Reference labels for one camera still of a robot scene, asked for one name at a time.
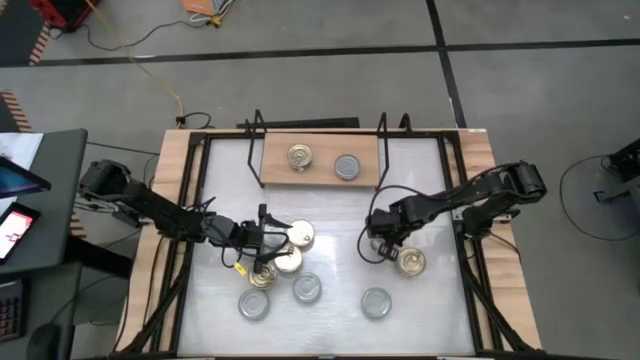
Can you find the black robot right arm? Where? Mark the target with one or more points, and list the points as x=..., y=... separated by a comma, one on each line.
x=450, y=197

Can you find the black metal table frame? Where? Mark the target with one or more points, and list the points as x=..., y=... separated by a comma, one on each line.
x=225, y=135

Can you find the black keyboard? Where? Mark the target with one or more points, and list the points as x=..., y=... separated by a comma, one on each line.
x=11, y=310

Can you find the black smartphone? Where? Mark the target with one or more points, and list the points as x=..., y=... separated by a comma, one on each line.
x=15, y=232

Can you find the black equipment stand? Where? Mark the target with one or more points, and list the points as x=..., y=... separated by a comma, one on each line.
x=625, y=165

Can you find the tablet with blue screen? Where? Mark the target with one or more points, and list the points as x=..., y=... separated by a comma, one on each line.
x=15, y=180

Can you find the black flat bar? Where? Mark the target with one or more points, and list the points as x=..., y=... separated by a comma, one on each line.
x=325, y=122

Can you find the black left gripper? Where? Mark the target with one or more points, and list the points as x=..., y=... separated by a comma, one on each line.
x=250, y=235

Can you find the white paper sheet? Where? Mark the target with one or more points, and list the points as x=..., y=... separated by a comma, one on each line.
x=22, y=145

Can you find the dark grey lower desk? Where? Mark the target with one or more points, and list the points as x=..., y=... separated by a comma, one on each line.
x=50, y=300

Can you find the red tool cart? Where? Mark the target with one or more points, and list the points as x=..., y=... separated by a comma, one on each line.
x=60, y=12

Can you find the dark hazard-striped floor mat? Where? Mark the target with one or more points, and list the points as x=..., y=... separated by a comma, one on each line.
x=17, y=35
x=15, y=110

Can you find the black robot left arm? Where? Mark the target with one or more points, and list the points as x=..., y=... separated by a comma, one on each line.
x=150, y=205

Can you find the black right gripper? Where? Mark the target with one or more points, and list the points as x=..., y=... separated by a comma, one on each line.
x=387, y=222

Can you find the black computer mouse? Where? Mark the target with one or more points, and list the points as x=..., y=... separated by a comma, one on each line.
x=44, y=342

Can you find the blue Wild Planet tuna can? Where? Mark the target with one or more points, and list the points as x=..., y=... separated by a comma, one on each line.
x=300, y=156
x=263, y=276
x=302, y=232
x=411, y=262
x=290, y=261

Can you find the white glossy table sheet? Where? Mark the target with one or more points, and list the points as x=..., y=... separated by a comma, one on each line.
x=325, y=325

